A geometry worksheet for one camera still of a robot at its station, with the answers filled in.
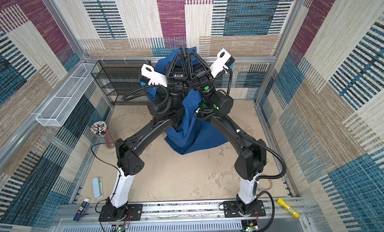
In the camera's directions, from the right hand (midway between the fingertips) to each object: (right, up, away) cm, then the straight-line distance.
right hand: (182, 56), depth 41 cm
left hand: (0, 0, -1) cm, 1 cm away
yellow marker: (+48, -60, +31) cm, 84 cm away
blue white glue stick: (-51, -61, +31) cm, 86 cm away
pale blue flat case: (-46, -53, +36) cm, 79 cm away
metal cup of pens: (-48, -23, +42) cm, 68 cm away
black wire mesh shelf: (-52, +10, +66) cm, 85 cm away
